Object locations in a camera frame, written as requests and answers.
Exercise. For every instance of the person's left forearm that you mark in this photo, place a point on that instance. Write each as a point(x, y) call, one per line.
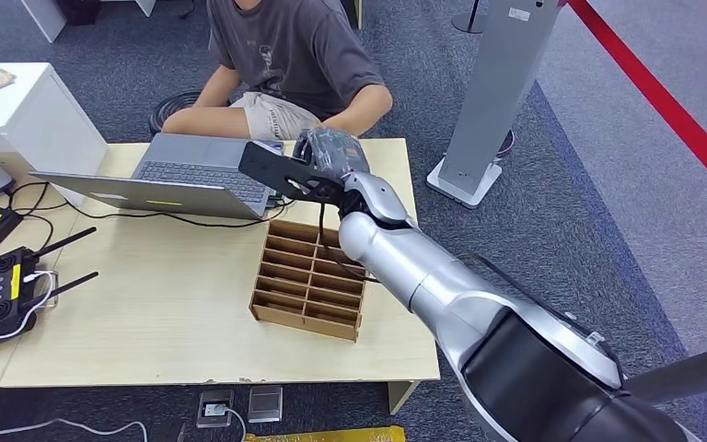
point(369, 107)

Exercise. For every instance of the person's right forearm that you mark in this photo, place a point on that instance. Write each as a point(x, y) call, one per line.
point(207, 122)

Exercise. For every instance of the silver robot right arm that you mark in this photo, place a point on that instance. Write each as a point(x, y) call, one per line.
point(439, 287)

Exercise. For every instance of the wooden slotted card holder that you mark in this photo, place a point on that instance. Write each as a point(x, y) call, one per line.
point(308, 280)

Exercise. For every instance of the person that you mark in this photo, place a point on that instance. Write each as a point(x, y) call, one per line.
point(298, 55)

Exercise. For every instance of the grey laptop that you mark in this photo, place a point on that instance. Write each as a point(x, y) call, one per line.
point(201, 174)

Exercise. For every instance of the grey pillar stand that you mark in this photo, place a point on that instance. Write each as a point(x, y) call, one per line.
point(494, 91)

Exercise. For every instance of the grey floor socket cover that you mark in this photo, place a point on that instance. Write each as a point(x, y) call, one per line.
point(265, 404)

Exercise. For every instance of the yellow strip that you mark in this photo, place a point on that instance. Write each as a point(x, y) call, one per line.
point(329, 435)

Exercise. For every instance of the black round coil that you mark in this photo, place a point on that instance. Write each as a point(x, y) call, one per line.
point(167, 108)

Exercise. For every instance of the black pole with round base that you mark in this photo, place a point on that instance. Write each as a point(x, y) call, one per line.
point(468, 23)

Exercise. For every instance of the floor socket with plug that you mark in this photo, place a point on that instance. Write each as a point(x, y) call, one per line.
point(213, 407)

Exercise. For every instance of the white cabinet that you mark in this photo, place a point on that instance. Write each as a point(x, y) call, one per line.
point(30, 122)

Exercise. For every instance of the black remote controller with antennas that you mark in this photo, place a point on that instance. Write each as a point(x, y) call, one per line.
point(6, 293)

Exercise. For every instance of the dark grey metal bar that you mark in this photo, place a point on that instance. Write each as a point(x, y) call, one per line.
point(689, 369)

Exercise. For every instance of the white furniture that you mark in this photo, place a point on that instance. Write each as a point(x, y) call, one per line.
point(45, 17)

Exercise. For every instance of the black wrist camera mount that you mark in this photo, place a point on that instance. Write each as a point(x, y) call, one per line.
point(274, 171)

